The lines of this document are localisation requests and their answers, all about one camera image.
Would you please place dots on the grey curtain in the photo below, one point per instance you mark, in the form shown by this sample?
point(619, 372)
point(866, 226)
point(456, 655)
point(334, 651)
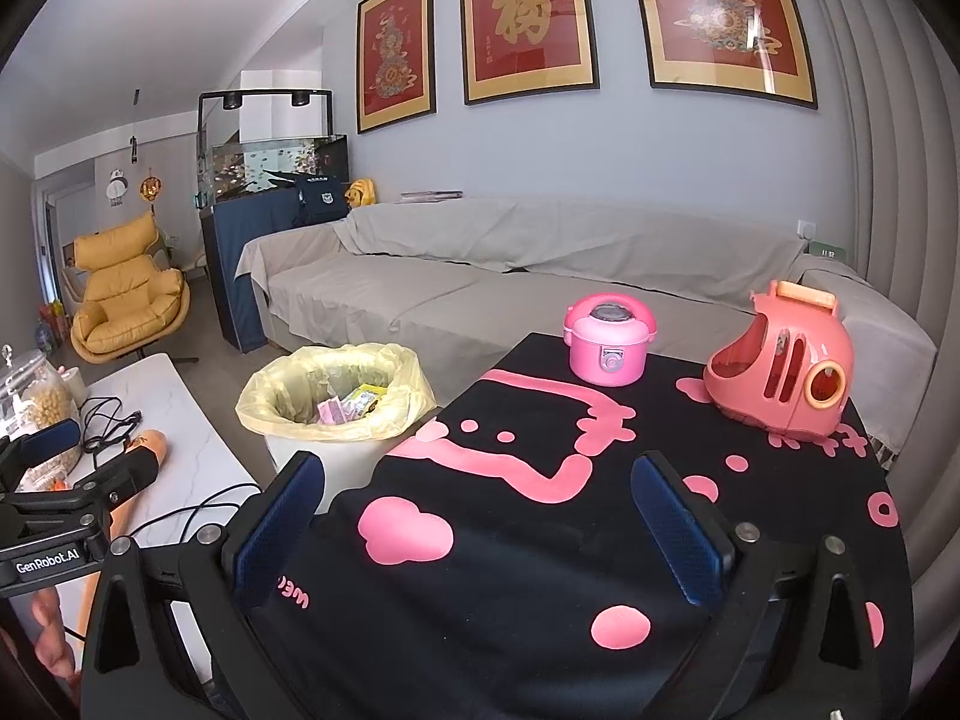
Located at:
point(900, 165)

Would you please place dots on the glass fish tank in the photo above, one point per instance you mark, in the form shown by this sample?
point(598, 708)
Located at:
point(255, 169)

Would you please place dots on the white wall outlet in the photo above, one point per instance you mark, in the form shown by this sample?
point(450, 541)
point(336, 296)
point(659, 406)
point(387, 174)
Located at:
point(806, 229)

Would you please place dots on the wide red framed picture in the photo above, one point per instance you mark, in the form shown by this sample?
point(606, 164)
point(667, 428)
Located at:
point(720, 15)

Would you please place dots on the yellow snack packet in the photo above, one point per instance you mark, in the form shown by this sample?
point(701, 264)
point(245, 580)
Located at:
point(364, 397)

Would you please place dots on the person's left hand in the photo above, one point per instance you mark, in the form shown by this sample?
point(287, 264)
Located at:
point(56, 637)

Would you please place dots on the white bin with yellow bag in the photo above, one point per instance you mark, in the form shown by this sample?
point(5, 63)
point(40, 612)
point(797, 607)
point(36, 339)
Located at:
point(262, 405)

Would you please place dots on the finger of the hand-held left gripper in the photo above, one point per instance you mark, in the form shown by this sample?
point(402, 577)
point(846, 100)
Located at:
point(49, 439)
point(127, 472)

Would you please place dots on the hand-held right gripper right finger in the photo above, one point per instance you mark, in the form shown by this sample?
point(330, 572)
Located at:
point(679, 532)

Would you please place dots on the yellow plush toy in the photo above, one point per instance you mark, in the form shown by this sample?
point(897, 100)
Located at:
point(360, 195)

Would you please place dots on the yellow armchair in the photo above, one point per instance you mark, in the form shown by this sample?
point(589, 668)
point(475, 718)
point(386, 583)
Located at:
point(124, 300)

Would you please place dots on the pink toy toaster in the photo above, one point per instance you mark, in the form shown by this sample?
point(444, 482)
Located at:
point(757, 390)

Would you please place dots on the green digital clock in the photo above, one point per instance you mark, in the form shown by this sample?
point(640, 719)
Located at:
point(826, 250)

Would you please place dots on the grey covered sofa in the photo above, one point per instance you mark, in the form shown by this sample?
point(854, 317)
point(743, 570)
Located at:
point(487, 270)

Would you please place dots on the clear jar of snacks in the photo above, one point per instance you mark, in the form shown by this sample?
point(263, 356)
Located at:
point(45, 405)

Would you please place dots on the narrow red framed picture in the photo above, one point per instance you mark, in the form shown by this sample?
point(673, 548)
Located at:
point(395, 52)

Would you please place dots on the orange round wall ornament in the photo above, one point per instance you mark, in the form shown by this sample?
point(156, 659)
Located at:
point(150, 189)

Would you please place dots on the red framed calligraphy picture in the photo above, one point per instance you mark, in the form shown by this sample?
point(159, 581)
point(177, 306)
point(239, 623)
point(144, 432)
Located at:
point(529, 15)

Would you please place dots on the white figure wall decoration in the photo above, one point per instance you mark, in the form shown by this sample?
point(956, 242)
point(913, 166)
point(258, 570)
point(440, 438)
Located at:
point(116, 187)

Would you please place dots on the pink toy rice cooker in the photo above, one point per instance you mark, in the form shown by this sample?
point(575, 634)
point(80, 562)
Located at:
point(607, 352)

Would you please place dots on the black pink printed tablecloth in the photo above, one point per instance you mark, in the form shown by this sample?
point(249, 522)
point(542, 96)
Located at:
point(487, 577)

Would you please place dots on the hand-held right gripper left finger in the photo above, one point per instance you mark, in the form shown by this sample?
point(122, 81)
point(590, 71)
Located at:
point(277, 532)

